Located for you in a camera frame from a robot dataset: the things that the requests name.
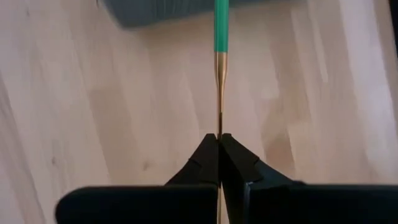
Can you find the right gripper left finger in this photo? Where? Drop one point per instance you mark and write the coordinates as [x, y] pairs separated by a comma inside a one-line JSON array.
[[174, 202]]

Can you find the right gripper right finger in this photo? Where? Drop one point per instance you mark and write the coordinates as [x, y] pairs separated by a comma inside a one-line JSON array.
[[280, 202]]

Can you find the grey plastic silverware basket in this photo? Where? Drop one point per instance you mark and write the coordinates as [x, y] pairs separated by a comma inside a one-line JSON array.
[[171, 12]]

